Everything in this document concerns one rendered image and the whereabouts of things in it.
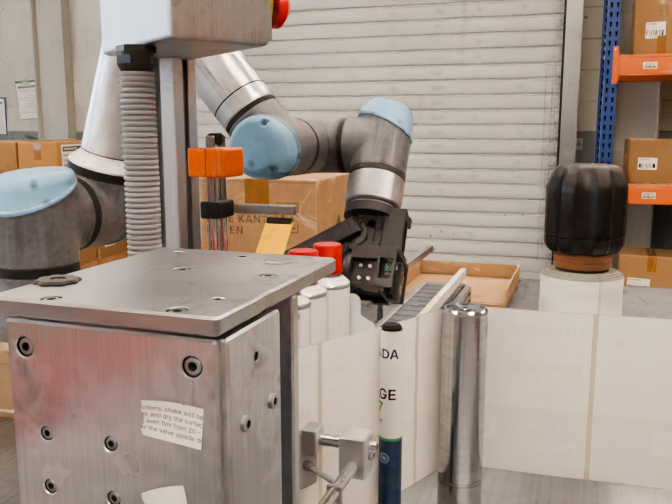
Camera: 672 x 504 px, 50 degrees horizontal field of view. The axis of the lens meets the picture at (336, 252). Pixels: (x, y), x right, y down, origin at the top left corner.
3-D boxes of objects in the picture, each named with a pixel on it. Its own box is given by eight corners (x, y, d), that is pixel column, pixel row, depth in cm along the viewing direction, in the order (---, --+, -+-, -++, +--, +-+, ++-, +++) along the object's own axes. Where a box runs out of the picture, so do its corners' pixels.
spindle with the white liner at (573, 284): (616, 456, 74) (637, 165, 69) (527, 444, 77) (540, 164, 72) (614, 423, 83) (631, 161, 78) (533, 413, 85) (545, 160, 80)
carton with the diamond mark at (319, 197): (317, 320, 139) (316, 180, 134) (203, 312, 145) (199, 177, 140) (354, 287, 167) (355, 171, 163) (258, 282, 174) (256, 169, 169)
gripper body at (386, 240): (390, 292, 85) (403, 199, 89) (322, 287, 88) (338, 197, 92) (403, 310, 92) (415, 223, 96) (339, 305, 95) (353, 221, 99)
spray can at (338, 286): (344, 424, 82) (344, 247, 79) (300, 420, 83) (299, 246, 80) (354, 407, 87) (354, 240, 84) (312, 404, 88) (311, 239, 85)
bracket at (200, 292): (218, 338, 27) (217, 313, 27) (-16, 313, 30) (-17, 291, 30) (337, 271, 39) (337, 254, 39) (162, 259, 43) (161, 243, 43)
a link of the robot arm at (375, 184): (341, 167, 93) (358, 194, 101) (336, 199, 92) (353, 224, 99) (398, 168, 91) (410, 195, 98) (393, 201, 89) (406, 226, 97)
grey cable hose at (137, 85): (152, 285, 64) (141, 43, 61) (118, 283, 65) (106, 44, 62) (173, 278, 68) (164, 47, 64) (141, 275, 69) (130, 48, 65)
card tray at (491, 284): (506, 307, 157) (507, 289, 157) (391, 298, 166) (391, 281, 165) (518, 280, 185) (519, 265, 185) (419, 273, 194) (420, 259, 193)
